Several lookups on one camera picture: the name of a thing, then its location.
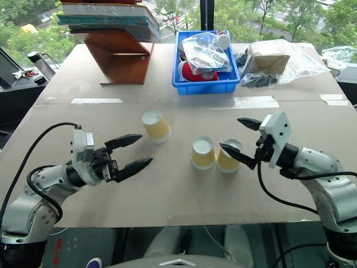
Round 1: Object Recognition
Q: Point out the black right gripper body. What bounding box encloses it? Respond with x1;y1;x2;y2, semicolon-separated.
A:
254;133;277;165

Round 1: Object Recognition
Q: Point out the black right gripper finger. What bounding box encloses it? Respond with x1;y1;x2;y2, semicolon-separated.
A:
219;142;259;171
237;117;263;132

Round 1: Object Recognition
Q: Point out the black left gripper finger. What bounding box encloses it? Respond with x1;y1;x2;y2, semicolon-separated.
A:
104;133;143;155
111;157;154;184

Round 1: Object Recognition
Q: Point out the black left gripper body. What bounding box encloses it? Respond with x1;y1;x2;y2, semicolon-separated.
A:
89;147;120;183

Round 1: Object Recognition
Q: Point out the stack of books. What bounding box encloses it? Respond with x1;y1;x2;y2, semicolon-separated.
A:
56;0;163;43

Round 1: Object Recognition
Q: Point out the yellow paper cup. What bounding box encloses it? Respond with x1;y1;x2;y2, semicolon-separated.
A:
216;138;242;174
141;110;172;145
191;136;216;170

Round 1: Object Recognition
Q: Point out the clear tape strip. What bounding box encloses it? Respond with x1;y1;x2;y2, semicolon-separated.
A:
70;97;124;105
211;95;281;110
319;94;351;107

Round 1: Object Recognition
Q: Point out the bag of black parts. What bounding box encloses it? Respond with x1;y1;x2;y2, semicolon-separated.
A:
233;47;279;89

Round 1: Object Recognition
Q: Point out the blue plastic bin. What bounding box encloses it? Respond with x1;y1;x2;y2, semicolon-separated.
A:
171;30;242;96

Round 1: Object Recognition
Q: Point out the brown cardboard box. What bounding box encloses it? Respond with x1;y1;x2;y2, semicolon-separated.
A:
250;49;291;75

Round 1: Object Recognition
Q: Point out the red round object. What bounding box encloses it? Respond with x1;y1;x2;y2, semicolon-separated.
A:
181;61;220;83

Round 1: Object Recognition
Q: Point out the brown wooden shelf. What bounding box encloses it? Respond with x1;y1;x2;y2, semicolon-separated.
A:
70;28;155;85

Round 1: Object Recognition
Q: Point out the cardboard box in plastic bag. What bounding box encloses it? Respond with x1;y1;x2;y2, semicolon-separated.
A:
239;39;330;87

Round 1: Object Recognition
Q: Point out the clear bag of packets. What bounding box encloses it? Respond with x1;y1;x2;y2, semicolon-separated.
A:
180;32;233;75

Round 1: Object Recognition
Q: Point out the black side desk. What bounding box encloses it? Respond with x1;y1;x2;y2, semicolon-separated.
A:
0;63;61;150

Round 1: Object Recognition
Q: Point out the silver robot torso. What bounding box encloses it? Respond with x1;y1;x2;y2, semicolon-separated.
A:
105;253;252;268

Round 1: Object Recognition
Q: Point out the crumpled clear plastic bag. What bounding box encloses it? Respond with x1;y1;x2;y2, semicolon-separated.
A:
321;45;357;71

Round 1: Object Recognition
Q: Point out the black bottle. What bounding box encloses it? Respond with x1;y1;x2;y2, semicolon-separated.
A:
27;51;57;82

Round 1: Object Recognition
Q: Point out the red key bundle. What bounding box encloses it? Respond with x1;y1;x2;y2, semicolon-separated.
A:
12;69;40;81

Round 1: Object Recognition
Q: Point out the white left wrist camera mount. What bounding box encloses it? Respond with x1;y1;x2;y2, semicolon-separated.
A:
70;129;98;186

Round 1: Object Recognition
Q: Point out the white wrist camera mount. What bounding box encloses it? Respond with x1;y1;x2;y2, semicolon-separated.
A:
258;111;293;169
70;129;98;186

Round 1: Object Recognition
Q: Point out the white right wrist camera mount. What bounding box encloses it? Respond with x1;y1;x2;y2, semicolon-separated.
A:
258;111;293;169

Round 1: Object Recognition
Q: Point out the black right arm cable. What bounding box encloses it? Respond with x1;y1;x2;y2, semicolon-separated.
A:
256;159;357;216

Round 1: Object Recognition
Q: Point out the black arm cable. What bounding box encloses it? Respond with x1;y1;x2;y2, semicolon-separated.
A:
256;159;357;216
0;122;83;224

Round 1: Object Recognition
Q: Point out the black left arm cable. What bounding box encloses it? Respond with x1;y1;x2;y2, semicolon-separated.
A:
0;122;83;224

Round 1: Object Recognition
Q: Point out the white cable under table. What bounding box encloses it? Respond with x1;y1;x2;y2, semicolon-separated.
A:
202;225;238;264

